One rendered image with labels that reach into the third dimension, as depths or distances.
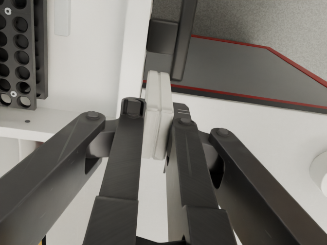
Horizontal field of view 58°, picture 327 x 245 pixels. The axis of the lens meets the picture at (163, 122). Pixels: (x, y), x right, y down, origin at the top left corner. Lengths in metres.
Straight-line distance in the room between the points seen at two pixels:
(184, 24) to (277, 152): 0.31
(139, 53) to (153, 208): 0.35
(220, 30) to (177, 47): 0.95
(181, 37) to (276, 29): 1.01
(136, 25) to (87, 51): 0.12
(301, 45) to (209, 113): 0.90
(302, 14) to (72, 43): 1.05
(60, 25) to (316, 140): 0.40
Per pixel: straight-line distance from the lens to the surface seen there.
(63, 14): 0.33
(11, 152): 0.45
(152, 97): 0.16
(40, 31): 0.31
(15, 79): 0.30
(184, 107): 0.18
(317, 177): 0.53
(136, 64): 0.24
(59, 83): 0.36
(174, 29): 0.25
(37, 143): 0.54
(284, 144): 0.50
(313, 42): 1.32
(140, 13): 0.23
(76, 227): 0.59
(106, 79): 0.35
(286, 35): 1.27
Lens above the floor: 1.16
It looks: 64 degrees down
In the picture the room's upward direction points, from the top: 178 degrees clockwise
